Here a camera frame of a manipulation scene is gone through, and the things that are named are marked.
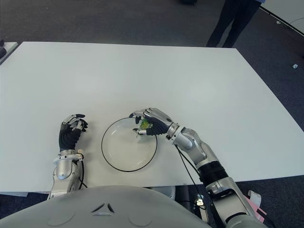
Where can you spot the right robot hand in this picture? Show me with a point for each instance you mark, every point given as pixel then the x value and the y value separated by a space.
pixel 159 121

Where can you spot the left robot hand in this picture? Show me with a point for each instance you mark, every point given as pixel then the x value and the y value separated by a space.
pixel 68 139

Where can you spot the green toothpaste tube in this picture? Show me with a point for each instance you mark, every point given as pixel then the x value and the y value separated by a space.
pixel 145 124

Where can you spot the white plate black rim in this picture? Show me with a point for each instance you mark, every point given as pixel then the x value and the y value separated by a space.
pixel 126 152

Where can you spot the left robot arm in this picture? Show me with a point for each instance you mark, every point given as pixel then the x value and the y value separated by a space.
pixel 63 166

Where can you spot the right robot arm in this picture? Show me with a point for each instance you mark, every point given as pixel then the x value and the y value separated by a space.
pixel 206 152

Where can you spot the grey robot torso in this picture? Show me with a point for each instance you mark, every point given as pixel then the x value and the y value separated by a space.
pixel 102 209

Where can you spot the white side table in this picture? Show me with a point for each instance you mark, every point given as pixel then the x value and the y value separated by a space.
pixel 9 48

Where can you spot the person legs dark trousers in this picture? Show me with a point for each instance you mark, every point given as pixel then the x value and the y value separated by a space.
pixel 230 21

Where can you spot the pink cardboard box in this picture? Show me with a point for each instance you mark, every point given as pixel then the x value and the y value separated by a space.
pixel 257 212

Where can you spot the small white floor object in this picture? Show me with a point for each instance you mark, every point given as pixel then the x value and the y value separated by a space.
pixel 294 66

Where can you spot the white background table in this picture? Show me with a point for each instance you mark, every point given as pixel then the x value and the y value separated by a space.
pixel 287 12

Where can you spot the metal bracket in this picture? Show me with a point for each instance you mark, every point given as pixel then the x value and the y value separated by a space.
pixel 200 199

